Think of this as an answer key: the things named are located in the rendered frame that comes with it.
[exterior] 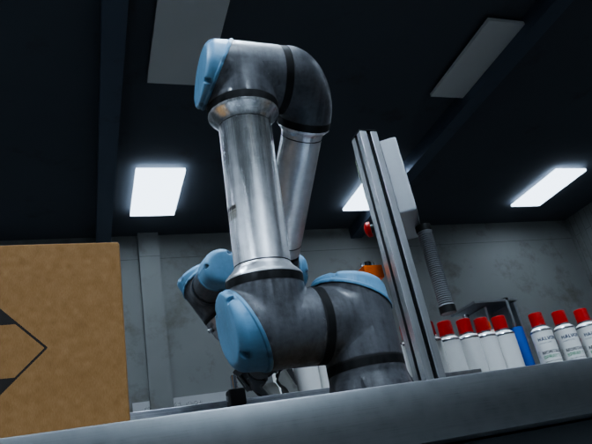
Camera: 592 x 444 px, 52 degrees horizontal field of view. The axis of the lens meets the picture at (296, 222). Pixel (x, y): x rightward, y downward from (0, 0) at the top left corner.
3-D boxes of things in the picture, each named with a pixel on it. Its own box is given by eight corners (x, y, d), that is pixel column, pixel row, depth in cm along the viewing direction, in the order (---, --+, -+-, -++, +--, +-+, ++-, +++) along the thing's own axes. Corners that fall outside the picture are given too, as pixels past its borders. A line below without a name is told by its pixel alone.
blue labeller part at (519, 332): (538, 394, 147) (516, 329, 154) (548, 391, 144) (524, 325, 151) (528, 395, 146) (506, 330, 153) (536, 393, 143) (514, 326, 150)
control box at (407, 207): (423, 236, 144) (403, 168, 152) (417, 209, 129) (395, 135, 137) (381, 247, 146) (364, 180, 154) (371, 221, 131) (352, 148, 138)
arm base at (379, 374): (396, 434, 94) (381, 372, 98) (455, 416, 82) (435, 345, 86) (310, 447, 88) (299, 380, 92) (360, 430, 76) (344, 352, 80)
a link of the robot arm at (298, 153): (333, 45, 110) (290, 274, 130) (276, 38, 106) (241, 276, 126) (359, 59, 100) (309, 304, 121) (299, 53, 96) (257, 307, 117)
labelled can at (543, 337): (565, 397, 145) (535, 316, 153) (580, 393, 140) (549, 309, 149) (548, 400, 143) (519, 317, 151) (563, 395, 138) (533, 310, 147)
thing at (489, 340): (509, 406, 139) (482, 321, 147) (523, 402, 134) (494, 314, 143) (491, 409, 137) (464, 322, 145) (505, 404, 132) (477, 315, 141)
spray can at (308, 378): (321, 436, 122) (303, 338, 130) (336, 432, 118) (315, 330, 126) (300, 440, 119) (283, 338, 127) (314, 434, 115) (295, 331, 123)
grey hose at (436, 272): (451, 315, 131) (425, 229, 140) (460, 309, 128) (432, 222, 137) (437, 316, 130) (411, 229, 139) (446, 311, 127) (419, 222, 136)
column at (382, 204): (448, 436, 114) (367, 140, 141) (462, 432, 110) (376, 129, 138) (428, 440, 112) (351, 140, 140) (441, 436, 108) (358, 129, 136)
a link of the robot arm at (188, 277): (178, 274, 120) (171, 289, 127) (210, 317, 118) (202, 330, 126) (209, 255, 125) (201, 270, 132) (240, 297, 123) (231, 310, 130)
